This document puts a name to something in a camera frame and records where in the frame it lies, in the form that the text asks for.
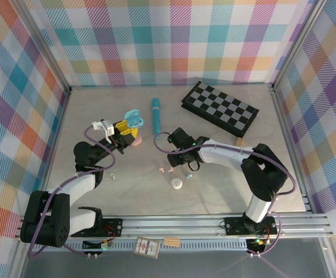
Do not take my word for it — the blue earbud charging case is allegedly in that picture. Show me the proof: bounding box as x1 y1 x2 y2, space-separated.
124 109 145 129

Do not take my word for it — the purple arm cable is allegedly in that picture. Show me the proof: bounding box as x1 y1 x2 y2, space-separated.
153 131 297 258
28 126 117 260

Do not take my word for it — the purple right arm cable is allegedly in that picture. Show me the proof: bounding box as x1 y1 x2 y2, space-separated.
153 131 297 258

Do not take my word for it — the black controller board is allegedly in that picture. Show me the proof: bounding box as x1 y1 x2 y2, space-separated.
246 237 267 252
82 239 111 250

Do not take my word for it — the black grey folding chessboard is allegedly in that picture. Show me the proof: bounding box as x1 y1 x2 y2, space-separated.
180 81 260 137

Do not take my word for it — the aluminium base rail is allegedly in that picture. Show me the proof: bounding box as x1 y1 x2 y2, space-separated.
14 213 334 242

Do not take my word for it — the aluminium frame post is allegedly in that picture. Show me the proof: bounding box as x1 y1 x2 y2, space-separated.
270 0 329 92
16 0 72 95

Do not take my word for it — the aluminium side rail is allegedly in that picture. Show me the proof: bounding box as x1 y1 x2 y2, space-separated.
10 88 72 278
271 88 315 214

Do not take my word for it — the playing card box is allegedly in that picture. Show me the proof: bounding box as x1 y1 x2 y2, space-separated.
133 236 160 258

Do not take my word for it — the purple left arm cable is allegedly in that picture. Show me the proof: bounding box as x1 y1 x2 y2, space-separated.
28 126 117 260

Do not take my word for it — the teal marker pen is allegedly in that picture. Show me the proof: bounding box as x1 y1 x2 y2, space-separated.
151 97 163 136

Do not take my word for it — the grey slotted cable duct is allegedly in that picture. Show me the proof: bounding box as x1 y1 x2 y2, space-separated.
28 242 249 251

